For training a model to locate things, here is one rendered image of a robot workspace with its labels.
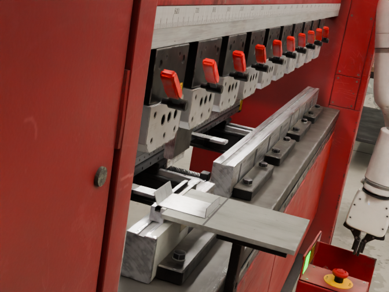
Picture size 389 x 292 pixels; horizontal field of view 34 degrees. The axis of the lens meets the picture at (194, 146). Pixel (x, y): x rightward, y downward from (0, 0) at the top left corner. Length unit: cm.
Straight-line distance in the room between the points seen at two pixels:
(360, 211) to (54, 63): 143
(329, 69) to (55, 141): 312
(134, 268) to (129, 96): 92
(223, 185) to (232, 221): 49
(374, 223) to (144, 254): 66
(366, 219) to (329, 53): 181
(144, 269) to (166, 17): 50
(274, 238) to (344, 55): 222
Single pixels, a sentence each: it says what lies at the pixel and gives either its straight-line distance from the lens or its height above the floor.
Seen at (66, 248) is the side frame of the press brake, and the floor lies 132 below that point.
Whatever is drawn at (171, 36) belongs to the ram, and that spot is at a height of 135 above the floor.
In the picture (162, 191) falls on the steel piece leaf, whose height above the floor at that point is 102.
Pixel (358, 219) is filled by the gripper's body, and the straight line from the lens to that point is 166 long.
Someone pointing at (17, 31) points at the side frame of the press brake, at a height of 143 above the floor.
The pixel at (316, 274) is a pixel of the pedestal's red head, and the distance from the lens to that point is 165.
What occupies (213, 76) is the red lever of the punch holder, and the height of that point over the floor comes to 128.
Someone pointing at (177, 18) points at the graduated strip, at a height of 138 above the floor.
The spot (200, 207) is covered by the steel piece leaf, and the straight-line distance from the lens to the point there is 130.
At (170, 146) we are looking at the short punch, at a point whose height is 112.
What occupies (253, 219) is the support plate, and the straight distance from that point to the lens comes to 129.
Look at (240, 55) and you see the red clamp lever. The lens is 131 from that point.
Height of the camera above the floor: 146
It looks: 15 degrees down
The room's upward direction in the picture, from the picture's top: 9 degrees clockwise
